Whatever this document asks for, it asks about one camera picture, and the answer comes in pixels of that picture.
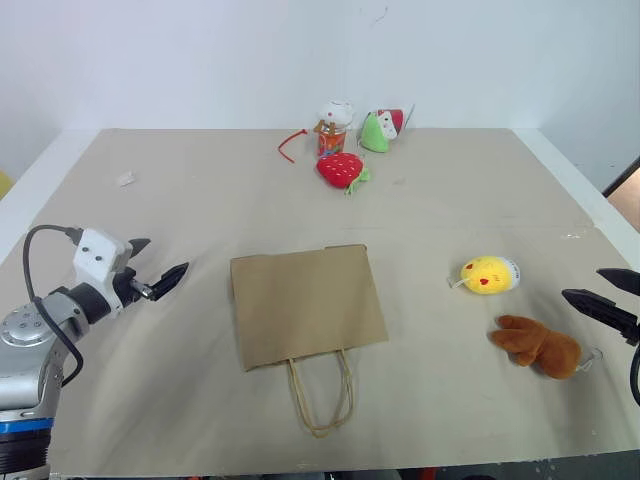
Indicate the yellow chick plush toy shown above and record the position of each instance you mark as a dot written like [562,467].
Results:
[487,275]

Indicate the beige table cover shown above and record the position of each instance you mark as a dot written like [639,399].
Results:
[200,210]

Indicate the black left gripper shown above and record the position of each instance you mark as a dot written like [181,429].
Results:
[131,290]

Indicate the red strawberry plush toy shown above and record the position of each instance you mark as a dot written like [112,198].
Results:
[340,169]

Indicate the yellow object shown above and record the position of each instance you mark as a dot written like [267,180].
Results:
[4,185]

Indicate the small white paper scrap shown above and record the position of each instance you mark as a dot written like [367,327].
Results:
[126,178]

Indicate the brown plush toy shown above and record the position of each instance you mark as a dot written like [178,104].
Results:
[550,350]

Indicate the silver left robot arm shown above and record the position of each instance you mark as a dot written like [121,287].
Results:
[25,360]

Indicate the brown board with dark edge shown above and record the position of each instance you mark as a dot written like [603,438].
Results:
[627,200]

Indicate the green watermelon slice plush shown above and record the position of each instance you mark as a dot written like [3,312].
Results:
[374,136]

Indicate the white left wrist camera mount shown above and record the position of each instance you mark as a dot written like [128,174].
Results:
[97,252]

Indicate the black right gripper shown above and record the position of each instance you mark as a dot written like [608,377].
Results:
[633,330]

